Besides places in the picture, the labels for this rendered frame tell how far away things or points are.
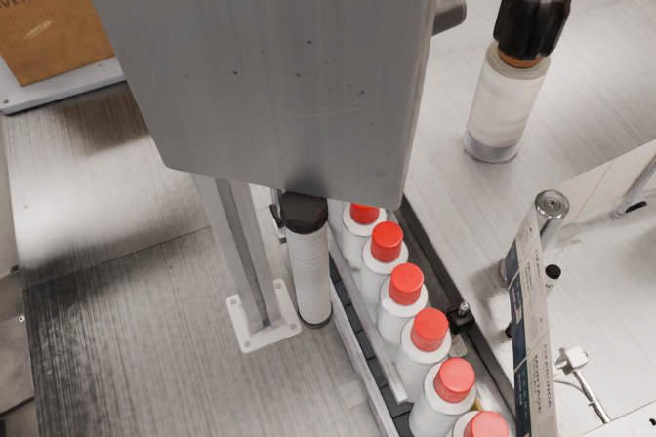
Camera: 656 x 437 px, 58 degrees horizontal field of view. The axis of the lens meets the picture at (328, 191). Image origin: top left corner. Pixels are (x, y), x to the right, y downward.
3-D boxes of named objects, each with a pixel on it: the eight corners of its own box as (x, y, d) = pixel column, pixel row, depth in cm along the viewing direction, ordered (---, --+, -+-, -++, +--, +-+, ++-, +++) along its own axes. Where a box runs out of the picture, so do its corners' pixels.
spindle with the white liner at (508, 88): (529, 152, 92) (598, -5, 67) (479, 171, 90) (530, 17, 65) (500, 112, 97) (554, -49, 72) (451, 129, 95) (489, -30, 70)
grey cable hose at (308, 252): (339, 324, 57) (336, 213, 40) (305, 337, 57) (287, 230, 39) (325, 293, 59) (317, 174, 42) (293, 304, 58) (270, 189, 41)
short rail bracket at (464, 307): (465, 343, 81) (482, 311, 71) (424, 361, 80) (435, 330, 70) (454, 323, 82) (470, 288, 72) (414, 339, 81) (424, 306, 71)
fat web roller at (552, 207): (535, 283, 80) (582, 212, 64) (506, 295, 79) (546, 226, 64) (517, 256, 82) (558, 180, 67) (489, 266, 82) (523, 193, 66)
